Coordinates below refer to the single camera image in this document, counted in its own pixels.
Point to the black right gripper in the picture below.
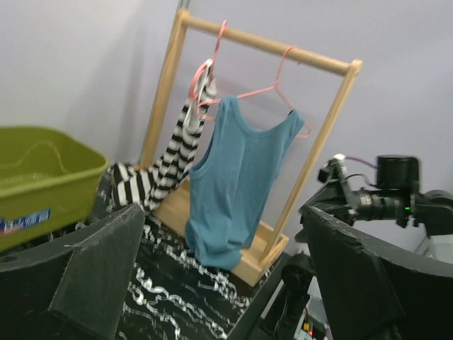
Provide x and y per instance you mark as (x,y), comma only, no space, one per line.
(390,198)

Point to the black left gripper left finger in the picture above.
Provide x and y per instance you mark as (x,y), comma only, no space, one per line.
(74,286)

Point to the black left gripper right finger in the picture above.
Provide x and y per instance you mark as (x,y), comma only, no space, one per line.
(372,289)

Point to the black white striped tank top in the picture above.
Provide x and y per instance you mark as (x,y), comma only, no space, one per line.
(149,187)

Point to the blue tank top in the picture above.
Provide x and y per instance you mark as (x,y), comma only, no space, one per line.
(230,185)

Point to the thin pink wire hanger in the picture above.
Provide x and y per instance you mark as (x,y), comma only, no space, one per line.
(275,87)

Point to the thick pink plastic hanger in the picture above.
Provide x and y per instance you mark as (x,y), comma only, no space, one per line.
(208,66)

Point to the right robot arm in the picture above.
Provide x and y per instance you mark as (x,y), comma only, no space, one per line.
(432,209)

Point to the olive green plastic basket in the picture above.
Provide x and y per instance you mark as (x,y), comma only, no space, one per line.
(48,181)

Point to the wooden clothes rack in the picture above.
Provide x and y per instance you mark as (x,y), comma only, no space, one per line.
(268,242)

